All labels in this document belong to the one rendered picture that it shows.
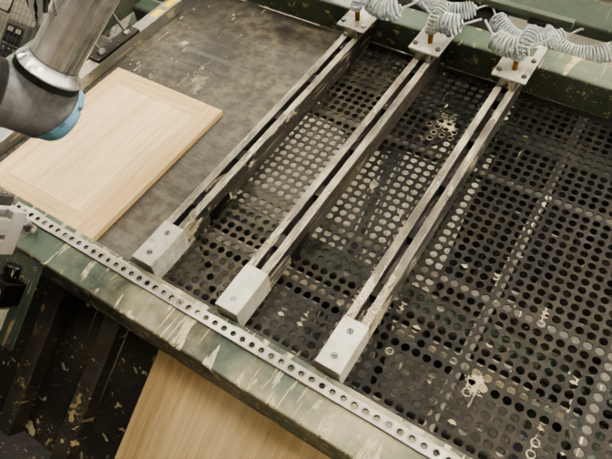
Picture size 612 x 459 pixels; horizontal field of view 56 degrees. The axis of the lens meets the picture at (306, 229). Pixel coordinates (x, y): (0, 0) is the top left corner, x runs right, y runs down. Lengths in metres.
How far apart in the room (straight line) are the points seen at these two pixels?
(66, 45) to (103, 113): 0.86
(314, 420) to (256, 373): 0.16
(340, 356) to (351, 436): 0.16
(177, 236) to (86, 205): 0.33
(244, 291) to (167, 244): 0.24
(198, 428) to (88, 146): 0.87
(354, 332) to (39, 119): 0.74
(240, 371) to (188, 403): 0.40
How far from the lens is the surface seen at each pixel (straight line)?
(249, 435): 1.55
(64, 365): 1.90
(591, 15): 2.32
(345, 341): 1.24
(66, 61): 1.08
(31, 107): 1.10
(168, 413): 1.66
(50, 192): 1.74
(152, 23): 2.20
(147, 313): 1.36
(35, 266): 1.57
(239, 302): 1.30
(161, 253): 1.42
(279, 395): 1.22
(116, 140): 1.81
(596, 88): 1.85
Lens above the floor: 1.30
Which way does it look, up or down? 6 degrees down
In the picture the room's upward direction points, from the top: 23 degrees clockwise
